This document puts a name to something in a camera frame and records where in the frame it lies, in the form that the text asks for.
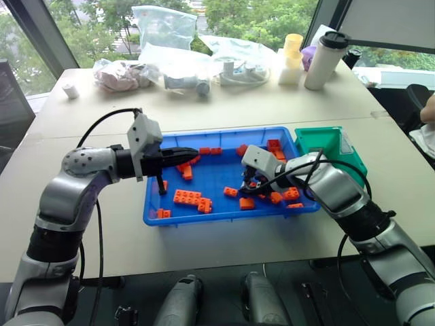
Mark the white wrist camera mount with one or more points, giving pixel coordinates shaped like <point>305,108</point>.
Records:
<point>260,158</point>
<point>144,130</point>

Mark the plastic bag with white adapter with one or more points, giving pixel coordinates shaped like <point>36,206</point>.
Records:
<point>241,66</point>

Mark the purple rounded object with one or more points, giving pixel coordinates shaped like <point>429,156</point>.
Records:
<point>308,57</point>

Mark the tall clear plastic bag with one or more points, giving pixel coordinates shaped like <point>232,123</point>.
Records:
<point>163,27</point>

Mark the dark grey rounded shape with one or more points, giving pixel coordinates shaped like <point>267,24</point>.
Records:
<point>180,302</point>
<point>263,300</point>

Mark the plastic bag with grey tubes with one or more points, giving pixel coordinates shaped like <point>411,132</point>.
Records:
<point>180,73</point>

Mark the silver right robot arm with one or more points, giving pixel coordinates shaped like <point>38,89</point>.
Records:
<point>340,183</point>

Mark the black office chair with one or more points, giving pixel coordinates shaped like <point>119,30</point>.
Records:
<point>401,108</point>

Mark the yellow and white bottle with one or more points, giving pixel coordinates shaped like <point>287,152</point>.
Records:
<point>289,75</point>

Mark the blue plastic bin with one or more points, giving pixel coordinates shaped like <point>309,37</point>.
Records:
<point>217,176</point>

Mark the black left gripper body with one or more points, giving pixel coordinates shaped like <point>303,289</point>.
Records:
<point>153,164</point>

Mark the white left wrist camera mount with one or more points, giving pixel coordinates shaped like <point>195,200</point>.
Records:
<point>144,130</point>

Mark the person at table edge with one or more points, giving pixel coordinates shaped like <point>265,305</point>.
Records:
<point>429,112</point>

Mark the yellow cylinder stack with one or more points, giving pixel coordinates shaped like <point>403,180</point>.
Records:
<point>293,47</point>

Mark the small white cylinder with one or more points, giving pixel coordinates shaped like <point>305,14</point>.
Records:
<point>70,91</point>

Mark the black round object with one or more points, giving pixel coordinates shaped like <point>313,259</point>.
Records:
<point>352,57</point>

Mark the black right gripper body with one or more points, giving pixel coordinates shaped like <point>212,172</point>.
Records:
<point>254,176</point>

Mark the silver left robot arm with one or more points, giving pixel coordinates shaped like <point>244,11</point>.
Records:
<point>61,193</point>

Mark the small orange toy brick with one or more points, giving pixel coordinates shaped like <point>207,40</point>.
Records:
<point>215,151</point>
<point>204,151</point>
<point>188,174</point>
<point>253,185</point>
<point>164,213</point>
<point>291,193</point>
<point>276,197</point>
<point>295,205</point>
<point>165,185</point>
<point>242,150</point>
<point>205,205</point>
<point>280,155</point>
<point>246,203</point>
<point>184,167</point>
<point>230,191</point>

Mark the white tumbler with black lid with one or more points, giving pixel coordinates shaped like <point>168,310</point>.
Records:
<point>321,62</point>

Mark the plastic bag with pink cloth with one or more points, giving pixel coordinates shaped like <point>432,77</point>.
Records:
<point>119,76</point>

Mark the green plastic bin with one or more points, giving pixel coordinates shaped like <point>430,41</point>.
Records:
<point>323,139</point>

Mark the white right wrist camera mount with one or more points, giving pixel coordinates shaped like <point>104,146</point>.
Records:
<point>260,158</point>

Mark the large orange toy brick plate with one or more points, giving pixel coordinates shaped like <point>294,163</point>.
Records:
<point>187,197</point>

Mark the black chair back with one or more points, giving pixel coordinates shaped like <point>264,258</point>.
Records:
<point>13,108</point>

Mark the small black bracket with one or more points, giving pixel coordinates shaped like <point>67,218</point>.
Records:
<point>126,316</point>

